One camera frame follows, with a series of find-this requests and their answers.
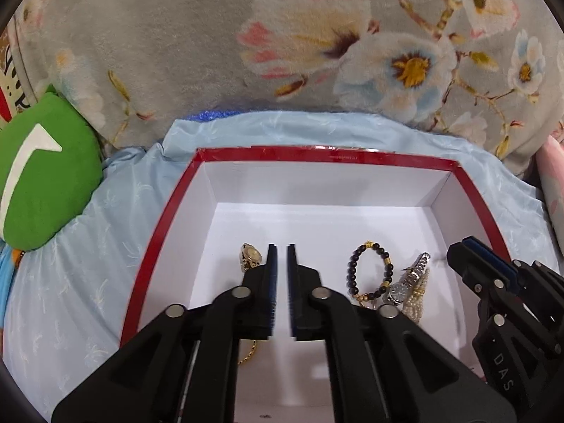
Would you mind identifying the white pearl necklace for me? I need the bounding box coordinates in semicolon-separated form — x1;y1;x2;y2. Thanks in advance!
403;268;431;329

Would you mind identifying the thin gold chain necklace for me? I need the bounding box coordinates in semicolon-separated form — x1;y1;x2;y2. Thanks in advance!
238;338;258;366

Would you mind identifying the green round pillow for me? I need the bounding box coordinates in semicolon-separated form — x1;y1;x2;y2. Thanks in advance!
0;86;105;252

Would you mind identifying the grey floral blanket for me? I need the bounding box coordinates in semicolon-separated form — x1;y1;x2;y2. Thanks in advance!
13;0;564;181

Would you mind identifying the colourful cartoon printed blanket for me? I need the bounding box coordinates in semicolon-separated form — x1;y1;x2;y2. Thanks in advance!
0;22;33;130

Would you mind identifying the light blue bed sheet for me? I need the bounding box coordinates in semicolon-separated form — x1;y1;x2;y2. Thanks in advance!
0;110;557;423

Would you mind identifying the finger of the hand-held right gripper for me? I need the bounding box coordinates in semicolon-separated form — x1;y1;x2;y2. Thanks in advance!
446;241;520;301
462;235;521;275

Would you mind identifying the black bead bracelet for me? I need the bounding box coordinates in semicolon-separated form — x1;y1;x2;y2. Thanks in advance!
347;240;394;307

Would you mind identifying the gold wristwatch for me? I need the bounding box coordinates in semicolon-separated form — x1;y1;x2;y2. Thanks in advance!
239;242;265;274

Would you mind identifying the red cardboard box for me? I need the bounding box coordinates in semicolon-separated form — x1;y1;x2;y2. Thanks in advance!
119;145;514;423

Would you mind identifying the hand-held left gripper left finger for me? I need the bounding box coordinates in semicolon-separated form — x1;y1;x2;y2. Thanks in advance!
50;244;278;423

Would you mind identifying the silver wristwatch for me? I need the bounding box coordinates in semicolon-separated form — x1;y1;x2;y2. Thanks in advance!
382;252;431;307

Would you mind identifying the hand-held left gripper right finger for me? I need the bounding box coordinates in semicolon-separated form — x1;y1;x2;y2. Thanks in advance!
286;243;517;423

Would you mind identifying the pink plush pillow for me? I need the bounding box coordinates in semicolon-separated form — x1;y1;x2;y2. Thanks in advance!
535;134;564;247

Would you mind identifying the blue glitter cloth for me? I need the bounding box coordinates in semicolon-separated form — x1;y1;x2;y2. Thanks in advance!
184;108;250;122

